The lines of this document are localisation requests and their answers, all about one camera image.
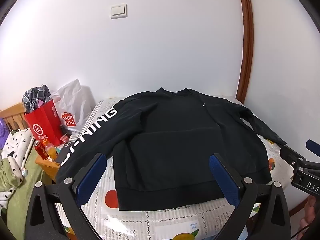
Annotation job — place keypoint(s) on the red paper bag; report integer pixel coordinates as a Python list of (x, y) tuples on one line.
[(45, 122)]

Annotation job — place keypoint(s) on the black sweatshirt with white lettering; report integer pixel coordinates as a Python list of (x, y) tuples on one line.
[(175, 140)]

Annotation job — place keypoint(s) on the brown wooden door frame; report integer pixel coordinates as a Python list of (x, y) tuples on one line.
[(247, 42)]

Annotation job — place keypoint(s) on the black object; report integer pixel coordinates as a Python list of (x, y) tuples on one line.
[(71, 128)]

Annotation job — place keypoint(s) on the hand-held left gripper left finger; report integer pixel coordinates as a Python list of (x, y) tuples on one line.
[(91, 175)]

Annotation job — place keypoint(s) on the green blanket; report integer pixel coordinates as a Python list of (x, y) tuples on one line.
[(22, 200)]

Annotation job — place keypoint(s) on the white floral cloth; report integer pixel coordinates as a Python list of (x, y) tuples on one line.
[(16, 147)]

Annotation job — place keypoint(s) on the fruit print tablecloth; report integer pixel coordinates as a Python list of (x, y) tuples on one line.
[(155, 226)]

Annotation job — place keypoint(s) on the purple plush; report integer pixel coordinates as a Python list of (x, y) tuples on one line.
[(3, 135)]

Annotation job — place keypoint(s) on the white plastic shopping bag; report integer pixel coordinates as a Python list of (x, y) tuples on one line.
[(75, 100)]

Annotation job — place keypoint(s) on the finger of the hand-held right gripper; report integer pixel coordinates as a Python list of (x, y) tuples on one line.
[(313, 147), (291, 156)]

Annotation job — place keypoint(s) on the white remote control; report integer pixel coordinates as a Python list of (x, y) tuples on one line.
[(74, 137)]

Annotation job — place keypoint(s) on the wooden nightstand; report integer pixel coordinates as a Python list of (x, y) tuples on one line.
[(48, 168)]

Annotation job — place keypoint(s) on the red drink can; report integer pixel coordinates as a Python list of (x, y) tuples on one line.
[(41, 151)]

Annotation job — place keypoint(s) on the wooden headboard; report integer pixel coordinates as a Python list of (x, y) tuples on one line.
[(13, 116)]

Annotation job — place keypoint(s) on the white light switch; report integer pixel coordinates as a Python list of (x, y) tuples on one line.
[(118, 11)]

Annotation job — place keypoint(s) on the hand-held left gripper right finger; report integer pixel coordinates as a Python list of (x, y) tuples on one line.
[(223, 173)]

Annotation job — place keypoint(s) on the grey plaid cloth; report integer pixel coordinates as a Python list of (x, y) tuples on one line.
[(35, 97)]

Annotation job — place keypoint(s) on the person's right hand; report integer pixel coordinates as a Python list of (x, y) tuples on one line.
[(311, 212)]

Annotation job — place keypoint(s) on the orange drink bottle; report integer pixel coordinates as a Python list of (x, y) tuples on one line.
[(51, 150)]

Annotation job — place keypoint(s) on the black smartphone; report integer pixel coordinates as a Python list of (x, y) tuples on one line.
[(63, 153)]

